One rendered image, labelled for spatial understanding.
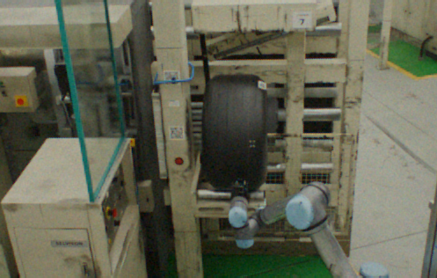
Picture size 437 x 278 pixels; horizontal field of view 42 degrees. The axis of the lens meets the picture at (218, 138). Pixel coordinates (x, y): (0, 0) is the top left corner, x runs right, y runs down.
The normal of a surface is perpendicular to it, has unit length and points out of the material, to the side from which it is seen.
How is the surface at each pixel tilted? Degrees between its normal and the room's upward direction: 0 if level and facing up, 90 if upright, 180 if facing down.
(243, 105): 38
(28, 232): 90
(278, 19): 90
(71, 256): 90
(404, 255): 0
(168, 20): 90
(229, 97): 28
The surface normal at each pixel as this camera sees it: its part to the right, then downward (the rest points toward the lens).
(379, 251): -0.04, -0.89
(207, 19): -0.07, 0.47
